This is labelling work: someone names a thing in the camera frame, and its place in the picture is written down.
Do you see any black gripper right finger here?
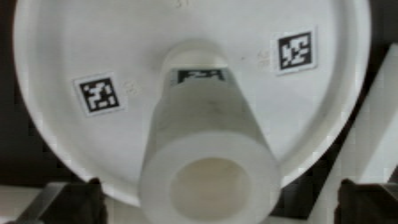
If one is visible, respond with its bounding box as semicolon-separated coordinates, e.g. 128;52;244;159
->
336;179;398;224

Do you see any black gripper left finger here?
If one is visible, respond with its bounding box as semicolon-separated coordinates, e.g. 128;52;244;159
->
16;178;107;224

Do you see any white cylindrical table leg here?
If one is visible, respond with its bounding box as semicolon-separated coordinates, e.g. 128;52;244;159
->
139;46;281;224

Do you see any white round table top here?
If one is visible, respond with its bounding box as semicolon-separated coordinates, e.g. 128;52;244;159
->
13;0;372;204

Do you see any white front fence rail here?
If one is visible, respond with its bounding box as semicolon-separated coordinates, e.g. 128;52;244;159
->
0;185;149;224

